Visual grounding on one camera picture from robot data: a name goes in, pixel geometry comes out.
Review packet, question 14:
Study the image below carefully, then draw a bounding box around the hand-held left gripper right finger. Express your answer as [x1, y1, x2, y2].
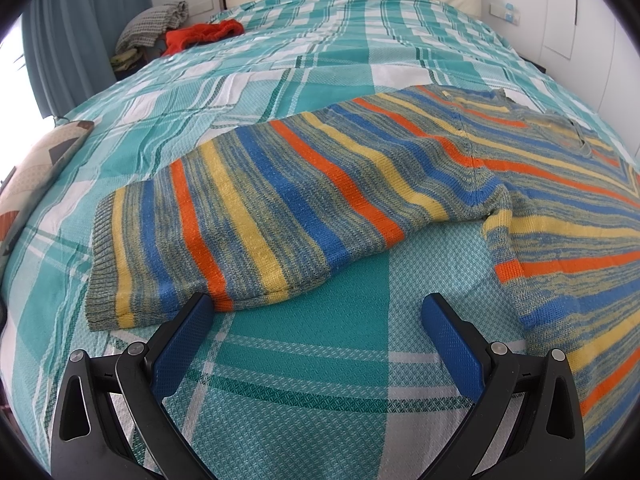
[420, 293, 586, 480]

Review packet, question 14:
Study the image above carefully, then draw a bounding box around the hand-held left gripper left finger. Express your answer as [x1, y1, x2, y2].
[50, 291, 217, 480]

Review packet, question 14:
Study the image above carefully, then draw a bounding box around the striped knit sweater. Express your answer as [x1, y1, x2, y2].
[85, 85, 640, 461]

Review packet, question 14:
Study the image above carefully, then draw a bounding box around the teal checked bed blanket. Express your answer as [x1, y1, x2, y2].
[0, 0, 640, 480]

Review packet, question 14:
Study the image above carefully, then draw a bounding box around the patterned cushion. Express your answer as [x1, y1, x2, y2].
[0, 120, 96, 271]

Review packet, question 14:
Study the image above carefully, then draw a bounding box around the orange cloth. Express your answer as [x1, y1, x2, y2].
[164, 19, 246, 56]

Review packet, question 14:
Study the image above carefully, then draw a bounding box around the teal curtain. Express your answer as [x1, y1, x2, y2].
[22, 0, 153, 121]

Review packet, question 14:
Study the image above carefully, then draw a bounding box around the grey striped cloth pile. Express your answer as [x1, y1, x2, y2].
[116, 1, 190, 56]

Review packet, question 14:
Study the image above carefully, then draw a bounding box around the white wall switch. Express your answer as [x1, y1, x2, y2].
[489, 2, 521, 25]

